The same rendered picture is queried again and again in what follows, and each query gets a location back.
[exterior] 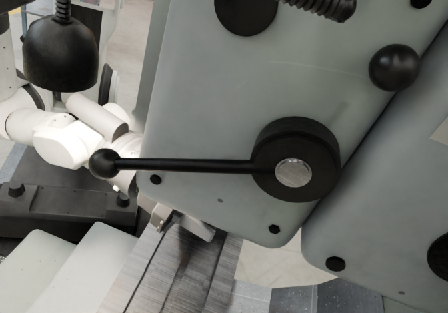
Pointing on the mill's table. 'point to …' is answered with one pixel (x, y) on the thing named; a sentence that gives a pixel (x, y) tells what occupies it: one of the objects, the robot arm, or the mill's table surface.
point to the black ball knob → (394, 67)
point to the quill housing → (268, 88)
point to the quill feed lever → (256, 161)
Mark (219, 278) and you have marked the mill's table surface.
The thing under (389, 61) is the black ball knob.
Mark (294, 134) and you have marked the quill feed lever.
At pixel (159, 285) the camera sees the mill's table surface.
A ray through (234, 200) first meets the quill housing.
